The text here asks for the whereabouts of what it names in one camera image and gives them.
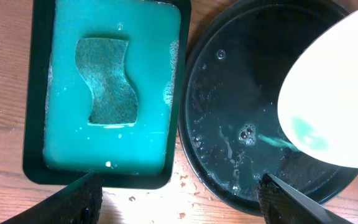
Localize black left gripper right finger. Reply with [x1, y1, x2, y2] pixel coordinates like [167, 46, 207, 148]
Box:
[258, 174, 352, 224]

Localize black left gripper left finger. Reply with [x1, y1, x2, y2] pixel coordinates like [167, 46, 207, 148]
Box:
[3, 172, 103, 224]

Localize white plate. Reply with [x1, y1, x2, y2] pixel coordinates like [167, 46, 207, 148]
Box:
[278, 10, 358, 168]

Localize green scrubbing sponge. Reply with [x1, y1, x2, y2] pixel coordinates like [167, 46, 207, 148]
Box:
[75, 38, 139, 125]

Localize round black tray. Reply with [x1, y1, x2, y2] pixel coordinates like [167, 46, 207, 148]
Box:
[179, 0, 358, 216]

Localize rectangular black water tray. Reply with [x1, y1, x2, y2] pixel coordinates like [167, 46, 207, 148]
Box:
[22, 0, 191, 189]

